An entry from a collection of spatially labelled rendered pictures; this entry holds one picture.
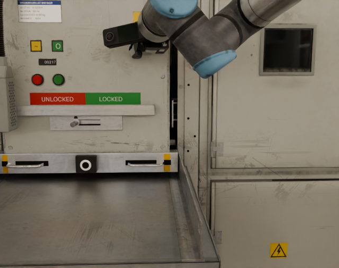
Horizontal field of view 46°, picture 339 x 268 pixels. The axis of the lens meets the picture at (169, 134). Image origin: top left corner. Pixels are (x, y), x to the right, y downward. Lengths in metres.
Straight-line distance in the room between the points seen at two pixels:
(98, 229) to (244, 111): 0.69
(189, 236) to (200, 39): 0.39
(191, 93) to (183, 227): 0.59
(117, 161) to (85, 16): 0.43
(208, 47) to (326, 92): 0.66
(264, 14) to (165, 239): 0.50
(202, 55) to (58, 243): 0.46
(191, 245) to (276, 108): 0.72
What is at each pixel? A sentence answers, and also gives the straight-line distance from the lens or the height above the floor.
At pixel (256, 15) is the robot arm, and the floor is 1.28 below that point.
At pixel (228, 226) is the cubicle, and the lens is 1.42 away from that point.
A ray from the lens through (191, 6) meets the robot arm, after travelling 0.84.
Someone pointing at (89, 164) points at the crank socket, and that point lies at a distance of 1.19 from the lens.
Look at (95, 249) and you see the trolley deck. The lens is 0.77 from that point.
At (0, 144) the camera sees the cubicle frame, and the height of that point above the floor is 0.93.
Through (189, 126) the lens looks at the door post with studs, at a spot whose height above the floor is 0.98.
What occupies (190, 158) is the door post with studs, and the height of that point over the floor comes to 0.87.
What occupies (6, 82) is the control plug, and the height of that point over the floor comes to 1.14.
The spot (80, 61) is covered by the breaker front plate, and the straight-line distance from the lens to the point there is 1.20.
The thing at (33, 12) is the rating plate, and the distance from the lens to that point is 1.24.
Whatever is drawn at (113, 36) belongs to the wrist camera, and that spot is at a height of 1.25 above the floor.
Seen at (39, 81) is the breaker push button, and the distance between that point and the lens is 1.22.
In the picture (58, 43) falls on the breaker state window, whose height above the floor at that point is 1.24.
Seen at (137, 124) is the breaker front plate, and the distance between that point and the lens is 1.19.
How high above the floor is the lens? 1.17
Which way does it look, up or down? 9 degrees down
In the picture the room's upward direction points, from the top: straight up
